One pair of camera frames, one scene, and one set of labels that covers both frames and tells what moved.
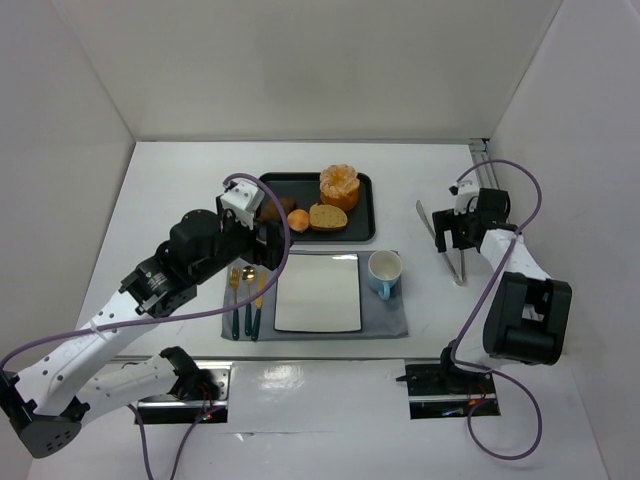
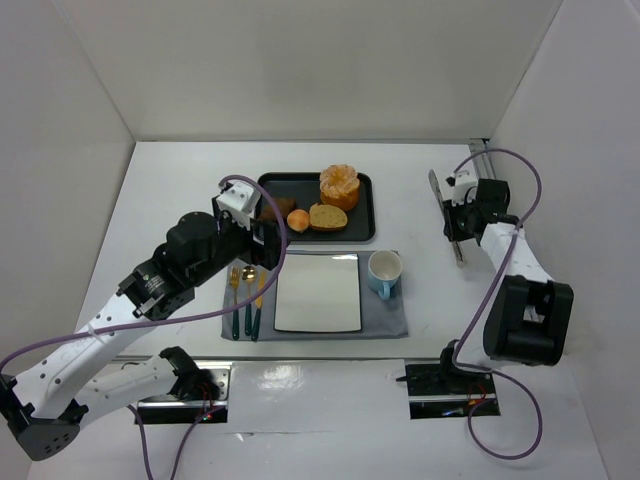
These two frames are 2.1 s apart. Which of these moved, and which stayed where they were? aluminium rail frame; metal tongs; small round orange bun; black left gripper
Moved: metal tongs
Stayed: black left gripper; small round orange bun; aluminium rail frame
